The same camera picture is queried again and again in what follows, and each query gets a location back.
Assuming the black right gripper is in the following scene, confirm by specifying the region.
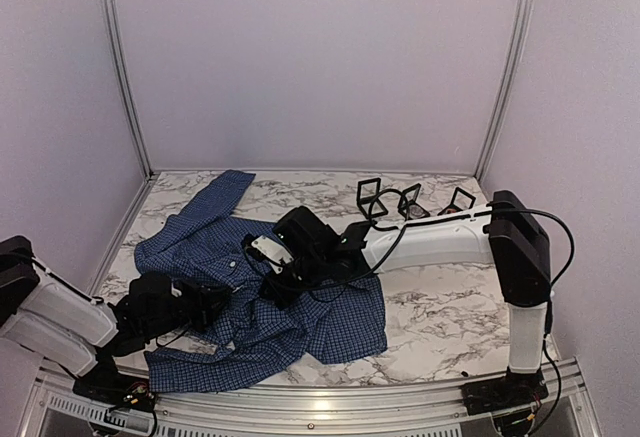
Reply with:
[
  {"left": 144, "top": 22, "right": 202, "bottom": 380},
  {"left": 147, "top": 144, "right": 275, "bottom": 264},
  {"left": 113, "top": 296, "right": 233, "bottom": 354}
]
[{"left": 257, "top": 251, "right": 328, "bottom": 311}]

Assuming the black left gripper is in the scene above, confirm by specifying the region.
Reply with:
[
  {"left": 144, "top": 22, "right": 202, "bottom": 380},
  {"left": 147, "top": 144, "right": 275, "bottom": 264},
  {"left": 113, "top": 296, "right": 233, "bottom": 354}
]
[{"left": 143, "top": 283, "right": 229, "bottom": 343}]

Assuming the blue plaid shirt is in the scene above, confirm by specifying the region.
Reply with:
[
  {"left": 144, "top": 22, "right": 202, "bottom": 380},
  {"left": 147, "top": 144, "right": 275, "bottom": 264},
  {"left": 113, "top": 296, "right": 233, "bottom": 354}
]
[{"left": 133, "top": 169, "right": 389, "bottom": 394}]

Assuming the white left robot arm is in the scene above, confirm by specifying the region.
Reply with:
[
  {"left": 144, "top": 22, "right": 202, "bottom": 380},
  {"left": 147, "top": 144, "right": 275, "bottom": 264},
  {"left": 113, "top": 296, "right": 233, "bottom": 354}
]
[{"left": 1, "top": 235, "right": 231, "bottom": 402}]

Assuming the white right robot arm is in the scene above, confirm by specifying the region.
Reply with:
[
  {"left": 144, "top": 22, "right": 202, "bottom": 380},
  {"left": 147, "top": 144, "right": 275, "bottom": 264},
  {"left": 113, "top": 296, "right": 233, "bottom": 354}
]
[{"left": 244, "top": 191, "right": 552, "bottom": 405}]

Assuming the black open display box left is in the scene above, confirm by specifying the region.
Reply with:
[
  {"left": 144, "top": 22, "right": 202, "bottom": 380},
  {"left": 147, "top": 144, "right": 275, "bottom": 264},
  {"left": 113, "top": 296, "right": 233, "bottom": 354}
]
[{"left": 356, "top": 177, "right": 389, "bottom": 220}]

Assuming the black open display box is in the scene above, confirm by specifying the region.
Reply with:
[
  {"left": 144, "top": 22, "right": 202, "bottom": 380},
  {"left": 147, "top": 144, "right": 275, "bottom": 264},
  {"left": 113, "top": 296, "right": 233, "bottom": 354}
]
[
  {"left": 398, "top": 183, "right": 431, "bottom": 220},
  {"left": 356, "top": 177, "right": 389, "bottom": 220},
  {"left": 438, "top": 187, "right": 476, "bottom": 216}
]

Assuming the black open display box middle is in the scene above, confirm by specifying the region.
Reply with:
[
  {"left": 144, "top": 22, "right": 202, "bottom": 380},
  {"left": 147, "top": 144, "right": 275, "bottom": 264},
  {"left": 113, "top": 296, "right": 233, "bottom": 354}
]
[{"left": 398, "top": 183, "right": 431, "bottom": 220}]

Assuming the black open display box right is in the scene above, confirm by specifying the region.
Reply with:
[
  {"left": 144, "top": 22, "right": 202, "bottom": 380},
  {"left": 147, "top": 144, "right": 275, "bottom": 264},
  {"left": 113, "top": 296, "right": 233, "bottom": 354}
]
[{"left": 438, "top": 187, "right": 476, "bottom": 216}]

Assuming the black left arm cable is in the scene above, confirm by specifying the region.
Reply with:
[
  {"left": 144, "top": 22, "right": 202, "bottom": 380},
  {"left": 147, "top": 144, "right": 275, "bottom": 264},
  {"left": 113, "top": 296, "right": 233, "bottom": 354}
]
[{"left": 149, "top": 324, "right": 196, "bottom": 351}]

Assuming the black wrist camera on right gripper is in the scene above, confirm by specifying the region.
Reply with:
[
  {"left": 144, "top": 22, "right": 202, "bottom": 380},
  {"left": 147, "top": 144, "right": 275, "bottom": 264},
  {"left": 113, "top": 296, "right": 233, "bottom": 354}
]
[{"left": 242, "top": 234, "right": 293, "bottom": 274}]

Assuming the aluminium front frame rail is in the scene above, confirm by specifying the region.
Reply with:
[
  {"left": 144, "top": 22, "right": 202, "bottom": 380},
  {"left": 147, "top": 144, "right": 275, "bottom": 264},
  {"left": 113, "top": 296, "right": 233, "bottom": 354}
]
[{"left": 29, "top": 356, "right": 596, "bottom": 437}]

